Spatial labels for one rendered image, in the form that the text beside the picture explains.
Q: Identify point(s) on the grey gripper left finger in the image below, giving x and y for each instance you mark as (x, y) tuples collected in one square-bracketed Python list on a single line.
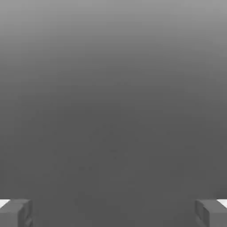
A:
[(12, 213)]

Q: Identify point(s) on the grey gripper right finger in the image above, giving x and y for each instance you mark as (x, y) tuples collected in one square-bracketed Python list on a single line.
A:
[(214, 214)]

